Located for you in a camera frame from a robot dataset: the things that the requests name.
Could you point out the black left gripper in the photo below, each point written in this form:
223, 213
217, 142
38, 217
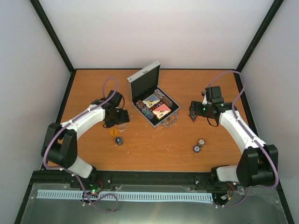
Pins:
124, 118

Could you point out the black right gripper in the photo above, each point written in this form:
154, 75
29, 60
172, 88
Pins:
197, 110

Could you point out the black triangular dealer token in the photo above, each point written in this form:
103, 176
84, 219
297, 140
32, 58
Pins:
192, 117

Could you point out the clear round dealer button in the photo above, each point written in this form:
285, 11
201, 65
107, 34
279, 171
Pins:
122, 127

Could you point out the yellow blind button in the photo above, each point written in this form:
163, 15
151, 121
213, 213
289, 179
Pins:
113, 132

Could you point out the black poker chip stack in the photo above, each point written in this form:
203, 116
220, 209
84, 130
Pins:
119, 141

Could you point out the red white chip stack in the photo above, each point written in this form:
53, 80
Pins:
201, 142

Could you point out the red playing card deck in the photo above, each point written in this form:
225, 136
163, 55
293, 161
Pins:
161, 111

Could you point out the blue playing card deck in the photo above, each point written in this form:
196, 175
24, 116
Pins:
151, 101

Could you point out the blue white chip stack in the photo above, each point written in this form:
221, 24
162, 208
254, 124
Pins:
196, 148

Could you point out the silver aluminium poker case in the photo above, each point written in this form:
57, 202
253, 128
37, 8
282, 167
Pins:
142, 84

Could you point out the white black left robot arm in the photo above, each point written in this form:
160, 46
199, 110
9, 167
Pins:
60, 147

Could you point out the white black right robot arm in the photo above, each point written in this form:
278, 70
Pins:
258, 165

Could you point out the left chip row in case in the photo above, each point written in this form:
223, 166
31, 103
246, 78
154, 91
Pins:
144, 109

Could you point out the chip row in case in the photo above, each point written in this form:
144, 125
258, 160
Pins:
144, 109
163, 97

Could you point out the red dice row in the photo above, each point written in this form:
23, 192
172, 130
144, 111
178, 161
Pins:
156, 106

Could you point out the right chip row in case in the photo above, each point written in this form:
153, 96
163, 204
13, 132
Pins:
163, 97

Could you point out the green led circuit board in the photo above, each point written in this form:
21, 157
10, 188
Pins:
96, 188

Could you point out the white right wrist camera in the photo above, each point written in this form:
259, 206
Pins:
203, 93

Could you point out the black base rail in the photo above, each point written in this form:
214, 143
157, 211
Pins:
208, 181

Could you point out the light blue cable duct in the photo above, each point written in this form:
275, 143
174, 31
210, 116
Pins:
131, 196

